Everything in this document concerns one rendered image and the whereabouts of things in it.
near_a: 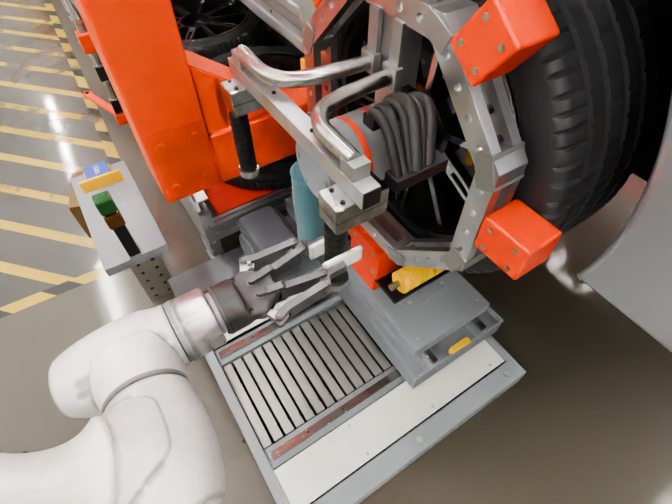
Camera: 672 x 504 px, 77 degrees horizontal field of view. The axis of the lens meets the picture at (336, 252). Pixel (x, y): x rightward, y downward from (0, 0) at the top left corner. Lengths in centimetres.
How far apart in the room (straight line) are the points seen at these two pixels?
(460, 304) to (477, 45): 92
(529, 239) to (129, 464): 57
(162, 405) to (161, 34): 77
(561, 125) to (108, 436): 65
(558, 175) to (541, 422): 100
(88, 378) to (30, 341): 127
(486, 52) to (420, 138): 13
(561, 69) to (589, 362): 122
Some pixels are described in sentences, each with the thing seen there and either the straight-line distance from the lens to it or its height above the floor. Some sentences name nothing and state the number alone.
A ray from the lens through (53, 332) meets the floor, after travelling 183.
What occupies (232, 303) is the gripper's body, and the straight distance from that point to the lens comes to 60.
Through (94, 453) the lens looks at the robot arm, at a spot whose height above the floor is 93.
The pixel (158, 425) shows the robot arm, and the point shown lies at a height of 91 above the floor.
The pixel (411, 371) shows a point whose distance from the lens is 131.
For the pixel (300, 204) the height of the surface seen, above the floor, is 67.
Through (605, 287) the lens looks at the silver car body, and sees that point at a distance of 83.
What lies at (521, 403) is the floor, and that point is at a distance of 155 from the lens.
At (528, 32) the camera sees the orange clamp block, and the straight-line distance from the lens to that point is 59.
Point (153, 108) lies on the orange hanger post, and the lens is 111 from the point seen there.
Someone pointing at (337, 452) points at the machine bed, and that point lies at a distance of 131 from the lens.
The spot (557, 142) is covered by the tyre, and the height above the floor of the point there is 99.
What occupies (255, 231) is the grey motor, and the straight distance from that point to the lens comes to 128.
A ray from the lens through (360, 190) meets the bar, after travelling 55.
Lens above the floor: 135
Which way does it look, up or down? 51 degrees down
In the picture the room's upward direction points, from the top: straight up
